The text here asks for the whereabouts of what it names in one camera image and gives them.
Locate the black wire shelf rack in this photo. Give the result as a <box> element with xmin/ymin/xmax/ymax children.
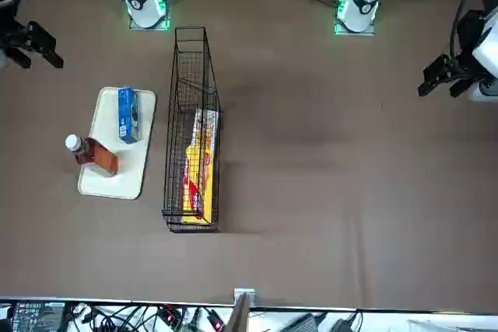
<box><xmin>161</xmin><ymin>26</ymin><xmax>225</xmax><ymax>234</ymax></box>

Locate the blue Oreo cookie box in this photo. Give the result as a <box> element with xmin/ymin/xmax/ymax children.
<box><xmin>117</xmin><ymin>86</ymin><xmax>142</xmax><ymax>143</ymax></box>

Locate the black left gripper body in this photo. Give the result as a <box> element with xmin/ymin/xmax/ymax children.
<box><xmin>447</xmin><ymin>9</ymin><xmax>487</xmax><ymax>80</ymax></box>

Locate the brown tea bottle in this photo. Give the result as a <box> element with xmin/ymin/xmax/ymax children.
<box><xmin>65</xmin><ymin>133</ymin><xmax>120</xmax><ymax>179</ymax></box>

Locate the black labelled power adapter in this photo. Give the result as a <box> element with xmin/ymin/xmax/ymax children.
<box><xmin>7</xmin><ymin>300</ymin><xmax>66</xmax><ymax>332</ymax></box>

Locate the aluminium camera post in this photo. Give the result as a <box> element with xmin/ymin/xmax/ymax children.
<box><xmin>226</xmin><ymin>288</ymin><xmax>257</xmax><ymax>332</ymax></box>

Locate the dark power brick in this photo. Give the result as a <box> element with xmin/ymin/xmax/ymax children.
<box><xmin>282</xmin><ymin>312</ymin><xmax>326</xmax><ymax>332</ymax></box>
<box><xmin>330</xmin><ymin>318</ymin><xmax>361</xmax><ymax>332</ymax></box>

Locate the cream plastic tray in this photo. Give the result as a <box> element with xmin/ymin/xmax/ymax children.
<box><xmin>77</xmin><ymin>86</ymin><xmax>157</xmax><ymax>201</ymax></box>

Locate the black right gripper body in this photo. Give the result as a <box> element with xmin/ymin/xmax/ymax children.
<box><xmin>0</xmin><ymin>23</ymin><xmax>30</xmax><ymax>53</ymax></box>

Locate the black plug with red light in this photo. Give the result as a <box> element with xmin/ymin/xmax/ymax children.
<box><xmin>159</xmin><ymin>303</ymin><xmax>182</xmax><ymax>327</ymax></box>
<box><xmin>205</xmin><ymin>308</ymin><xmax>226</xmax><ymax>332</ymax></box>

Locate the white cracker box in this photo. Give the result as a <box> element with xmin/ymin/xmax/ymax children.
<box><xmin>191</xmin><ymin>108</ymin><xmax>219</xmax><ymax>145</ymax></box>

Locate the yellow wafer box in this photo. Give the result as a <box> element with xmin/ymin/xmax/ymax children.
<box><xmin>181</xmin><ymin>141</ymin><xmax>216</xmax><ymax>226</ymax></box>

